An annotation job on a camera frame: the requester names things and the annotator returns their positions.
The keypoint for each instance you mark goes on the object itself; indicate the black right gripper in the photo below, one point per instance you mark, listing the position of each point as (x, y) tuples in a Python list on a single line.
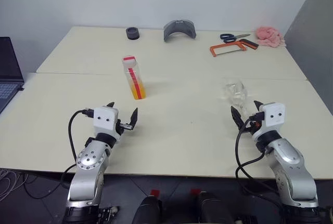
[(251, 128)]

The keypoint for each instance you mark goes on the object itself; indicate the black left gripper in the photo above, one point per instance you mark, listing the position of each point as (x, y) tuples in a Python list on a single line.
[(120, 128)]

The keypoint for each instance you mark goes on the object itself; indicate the orange juice bottle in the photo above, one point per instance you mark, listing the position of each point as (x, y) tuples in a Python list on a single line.
[(135, 83)]

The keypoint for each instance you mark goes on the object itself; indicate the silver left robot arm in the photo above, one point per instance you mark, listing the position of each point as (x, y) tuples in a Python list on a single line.
[(88, 161)]

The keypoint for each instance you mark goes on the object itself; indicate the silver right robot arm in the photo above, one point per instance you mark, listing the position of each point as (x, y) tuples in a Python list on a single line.
[(291, 166)]

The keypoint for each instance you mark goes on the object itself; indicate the clear wine glass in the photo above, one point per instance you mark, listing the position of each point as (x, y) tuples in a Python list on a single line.
[(235, 92)]

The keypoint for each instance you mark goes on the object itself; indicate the orange hacksaw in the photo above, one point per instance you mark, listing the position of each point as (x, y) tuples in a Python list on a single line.
[(234, 44)]

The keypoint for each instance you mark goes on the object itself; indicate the pink cloth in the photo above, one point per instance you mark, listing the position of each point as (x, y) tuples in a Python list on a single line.
[(268, 35)]

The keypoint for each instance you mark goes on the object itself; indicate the small red tag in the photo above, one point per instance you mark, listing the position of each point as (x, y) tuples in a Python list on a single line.
[(195, 192), (155, 192)]

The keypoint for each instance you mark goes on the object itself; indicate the grey partition panel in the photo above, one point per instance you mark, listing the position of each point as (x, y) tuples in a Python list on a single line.
[(312, 39)]

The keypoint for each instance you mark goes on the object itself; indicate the dark rounded shape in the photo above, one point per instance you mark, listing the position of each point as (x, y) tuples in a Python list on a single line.
[(212, 208), (147, 211)]

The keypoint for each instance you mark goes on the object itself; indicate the grey curved visor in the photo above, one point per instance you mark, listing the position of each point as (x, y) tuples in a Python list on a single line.
[(179, 27)]

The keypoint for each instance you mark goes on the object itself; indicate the dark grey laptop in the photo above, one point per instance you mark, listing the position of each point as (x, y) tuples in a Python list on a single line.
[(7, 68)]

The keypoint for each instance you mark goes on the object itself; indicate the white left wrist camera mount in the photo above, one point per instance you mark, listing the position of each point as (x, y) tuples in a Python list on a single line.
[(105, 121)]

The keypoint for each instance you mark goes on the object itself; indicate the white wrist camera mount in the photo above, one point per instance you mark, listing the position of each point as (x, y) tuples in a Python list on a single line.
[(105, 121), (273, 117)]

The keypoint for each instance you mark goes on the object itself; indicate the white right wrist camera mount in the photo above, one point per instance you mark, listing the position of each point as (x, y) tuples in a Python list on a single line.
[(273, 117)]

